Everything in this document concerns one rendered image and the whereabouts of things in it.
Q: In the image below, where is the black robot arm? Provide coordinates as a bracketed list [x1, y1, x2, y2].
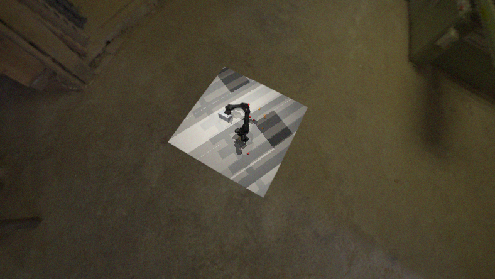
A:
[224, 102, 250, 141]

